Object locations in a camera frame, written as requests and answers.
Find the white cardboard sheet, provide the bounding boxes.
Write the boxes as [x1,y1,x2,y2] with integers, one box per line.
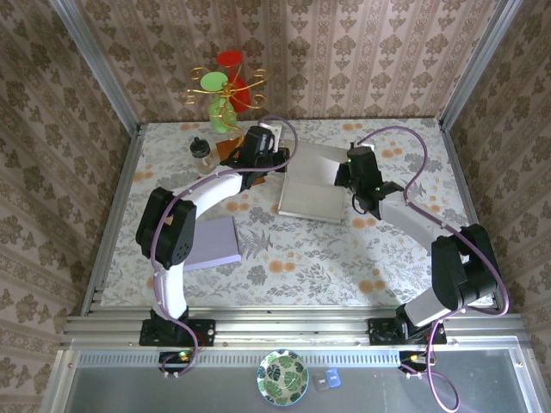
[277,141,349,225]

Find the purple paper box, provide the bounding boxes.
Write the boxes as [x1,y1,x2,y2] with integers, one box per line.
[183,216,243,273]

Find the glass bottle black cap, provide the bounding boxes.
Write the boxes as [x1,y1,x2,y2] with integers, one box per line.
[189,136,216,176]

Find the red plastic goblet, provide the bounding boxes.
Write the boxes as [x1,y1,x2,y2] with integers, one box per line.
[215,50,252,114]

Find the small black controller board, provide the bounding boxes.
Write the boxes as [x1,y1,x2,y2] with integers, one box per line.
[158,350,195,376]
[398,350,436,375]

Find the leaf patterned bowl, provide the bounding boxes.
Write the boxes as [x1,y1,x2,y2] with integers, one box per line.
[257,348,310,406]

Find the grey metal shelf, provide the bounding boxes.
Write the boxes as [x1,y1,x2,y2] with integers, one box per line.
[40,348,546,413]

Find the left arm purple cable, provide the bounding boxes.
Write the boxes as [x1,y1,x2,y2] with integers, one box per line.
[145,114,299,380]

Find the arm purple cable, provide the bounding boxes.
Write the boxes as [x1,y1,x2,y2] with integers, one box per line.
[145,114,299,380]
[355,126,512,412]

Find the gold wire rack wooden base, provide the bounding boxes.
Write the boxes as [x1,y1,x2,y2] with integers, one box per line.
[185,66,272,188]

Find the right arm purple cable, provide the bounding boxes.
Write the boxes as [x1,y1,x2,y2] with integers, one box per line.
[355,126,512,412]

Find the aluminium table side rail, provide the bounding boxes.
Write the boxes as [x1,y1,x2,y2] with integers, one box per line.
[438,120,508,314]
[80,124,145,317]

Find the long aluminium mounting rail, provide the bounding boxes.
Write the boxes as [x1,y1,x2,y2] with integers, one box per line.
[59,312,533,350]

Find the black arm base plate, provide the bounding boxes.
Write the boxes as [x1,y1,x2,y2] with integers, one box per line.
[139,318,216,348]
[368,317,448,346]

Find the aluminium frame post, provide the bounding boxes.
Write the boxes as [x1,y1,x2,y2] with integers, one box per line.
[438,0,524,130]
[49,0,143,134]

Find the slotted grey cable duct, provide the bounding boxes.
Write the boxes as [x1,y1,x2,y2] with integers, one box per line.
[75,350,401,367]

